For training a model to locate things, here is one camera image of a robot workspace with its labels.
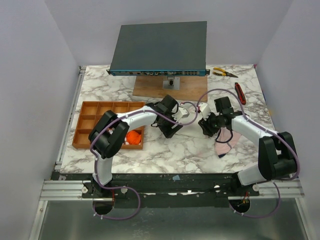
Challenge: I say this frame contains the grey metal stand bracket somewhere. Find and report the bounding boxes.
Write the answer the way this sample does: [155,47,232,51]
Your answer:
[162,76,180,90]

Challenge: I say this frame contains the pink navy-trimmed underwear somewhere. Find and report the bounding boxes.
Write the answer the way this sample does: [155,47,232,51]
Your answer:
[214,127,242,158]

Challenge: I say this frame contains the orange rolled cloth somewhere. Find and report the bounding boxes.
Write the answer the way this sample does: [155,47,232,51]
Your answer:
[125,130,142,145]

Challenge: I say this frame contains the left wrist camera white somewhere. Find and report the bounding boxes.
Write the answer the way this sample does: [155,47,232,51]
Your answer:
[172,106,190,122]

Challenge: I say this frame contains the brown compartment tray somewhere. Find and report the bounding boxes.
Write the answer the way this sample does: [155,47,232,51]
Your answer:
[72,101,145,149]

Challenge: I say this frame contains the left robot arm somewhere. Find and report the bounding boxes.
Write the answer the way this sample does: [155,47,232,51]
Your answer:
[88,95,183,198]

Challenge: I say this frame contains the purple cable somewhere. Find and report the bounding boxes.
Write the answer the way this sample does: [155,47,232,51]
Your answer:
[89,100,201,192]
[196,89,300,181]

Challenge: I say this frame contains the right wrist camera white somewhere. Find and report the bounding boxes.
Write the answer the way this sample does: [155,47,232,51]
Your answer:
[197,102,211,120]

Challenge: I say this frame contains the white pink-trimmed underwear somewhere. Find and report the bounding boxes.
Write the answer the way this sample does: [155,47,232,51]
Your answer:
[175,122,206,139]

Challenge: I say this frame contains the network switch grey blue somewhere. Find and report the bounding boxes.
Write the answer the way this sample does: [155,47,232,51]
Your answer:
[107,21,210,77]

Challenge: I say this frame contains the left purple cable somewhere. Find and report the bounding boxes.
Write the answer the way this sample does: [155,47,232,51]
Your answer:
[89,100,201,192]

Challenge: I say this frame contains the aluminium frame rail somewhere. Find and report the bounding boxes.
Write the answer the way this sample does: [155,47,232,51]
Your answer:
[39,66,87,201]

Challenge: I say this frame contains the wooden base board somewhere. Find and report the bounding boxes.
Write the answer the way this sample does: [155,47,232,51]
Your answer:
[133,76,208,102]

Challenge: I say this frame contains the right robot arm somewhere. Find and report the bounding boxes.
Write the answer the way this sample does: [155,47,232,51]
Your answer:
[198,97,299,196]

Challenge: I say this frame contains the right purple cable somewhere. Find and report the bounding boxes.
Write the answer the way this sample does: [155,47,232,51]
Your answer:
[196,89,300,181]

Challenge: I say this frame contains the red black utility knife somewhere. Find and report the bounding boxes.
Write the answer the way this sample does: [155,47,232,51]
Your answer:
[234,82,247,105]

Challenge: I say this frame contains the yellow handled pliers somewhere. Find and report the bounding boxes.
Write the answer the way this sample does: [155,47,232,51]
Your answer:
[212,67,238,78]

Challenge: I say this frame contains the white rolled cloth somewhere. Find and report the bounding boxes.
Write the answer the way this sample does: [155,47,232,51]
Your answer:
[107,128,115,135]

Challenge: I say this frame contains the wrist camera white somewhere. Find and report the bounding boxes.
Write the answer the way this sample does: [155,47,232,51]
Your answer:
[197,102,211,120]
[172,106,190,122]

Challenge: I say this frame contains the black mounting rail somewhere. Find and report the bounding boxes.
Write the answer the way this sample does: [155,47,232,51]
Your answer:
[81,172,261,210]

